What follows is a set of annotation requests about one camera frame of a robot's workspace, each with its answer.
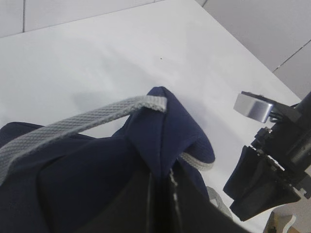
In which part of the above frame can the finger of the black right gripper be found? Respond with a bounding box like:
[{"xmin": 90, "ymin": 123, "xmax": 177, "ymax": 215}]
[
  {"xmin": 224, "ymin": 146, "xmax": 270, "ymax": 200},
  {"xmin": 230, "ymin": 167, "xmax": 301, "ymax": 221}
]

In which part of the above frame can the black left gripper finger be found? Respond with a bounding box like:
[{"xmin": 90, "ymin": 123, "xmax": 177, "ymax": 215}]
[{"xmin": 111, "ymin": 169, "xmax": 246, "ymax": 233}]

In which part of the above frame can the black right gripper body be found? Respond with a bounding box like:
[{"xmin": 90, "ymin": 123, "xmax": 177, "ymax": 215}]
[{"xmin": 251, "ymin": 94, "xmax": 311, "ymax": 194}]

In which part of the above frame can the navy insulated lunch bag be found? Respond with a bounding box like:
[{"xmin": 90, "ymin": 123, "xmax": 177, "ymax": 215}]
[{"xmin": 0, "ymin": 86, "xmax": 234, "ymax": 233}]

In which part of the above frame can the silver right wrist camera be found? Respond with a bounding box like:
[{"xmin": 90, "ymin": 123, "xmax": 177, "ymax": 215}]
[{"xmin": 233, "ymin": 93, "xmax": 274, "ymax": 123}]

